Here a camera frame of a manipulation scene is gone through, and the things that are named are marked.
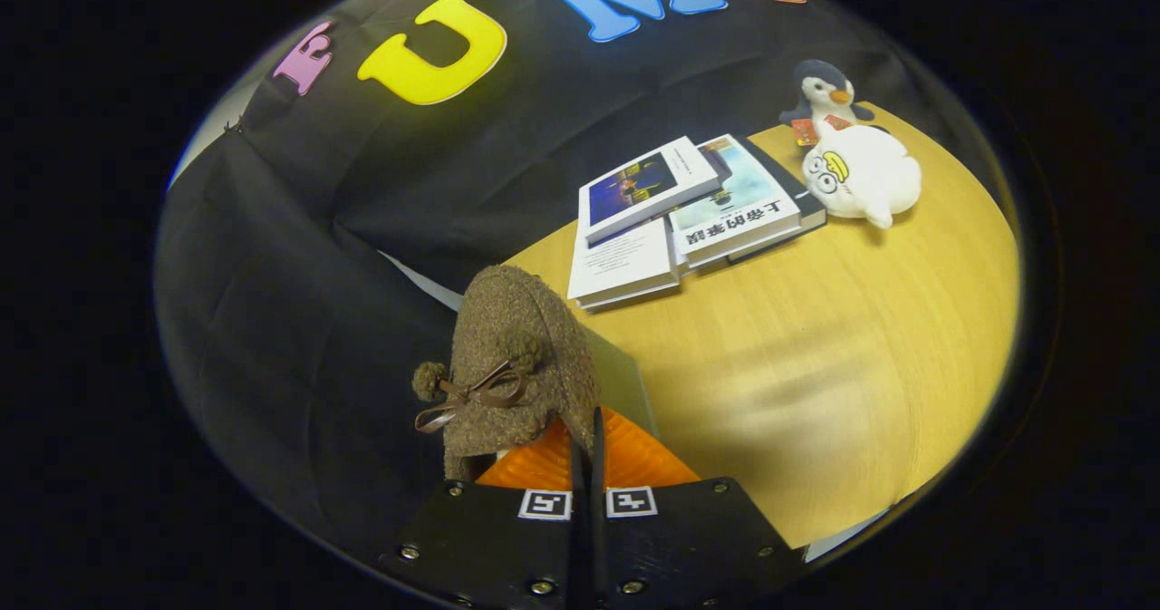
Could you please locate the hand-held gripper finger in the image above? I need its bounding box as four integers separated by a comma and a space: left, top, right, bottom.
589, 406, 806, 610
376, 415, 590, 610

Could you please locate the green fabric storage box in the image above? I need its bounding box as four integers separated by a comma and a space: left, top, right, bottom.
580, 324, 658, 439

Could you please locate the brown fuzzy slipper shoe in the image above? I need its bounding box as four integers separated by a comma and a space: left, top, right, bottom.
412, 264, 601, 482

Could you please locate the plain white book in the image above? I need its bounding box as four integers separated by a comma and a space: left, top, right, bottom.
567, 218, 681, 312

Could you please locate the white book with blue picture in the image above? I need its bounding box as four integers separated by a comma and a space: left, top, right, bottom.
577, 136, 721, 247

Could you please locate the dark grey book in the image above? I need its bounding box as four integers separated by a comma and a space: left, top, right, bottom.
725, 136, 827, 262

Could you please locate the black backdrop cloth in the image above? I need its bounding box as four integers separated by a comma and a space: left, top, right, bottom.
154, 0, 998, 547

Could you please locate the white duck plush toy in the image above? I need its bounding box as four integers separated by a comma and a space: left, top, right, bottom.
802, 124, 923, 230

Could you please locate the penguin plush toy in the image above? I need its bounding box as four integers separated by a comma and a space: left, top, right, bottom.
779, 59, 875, 147

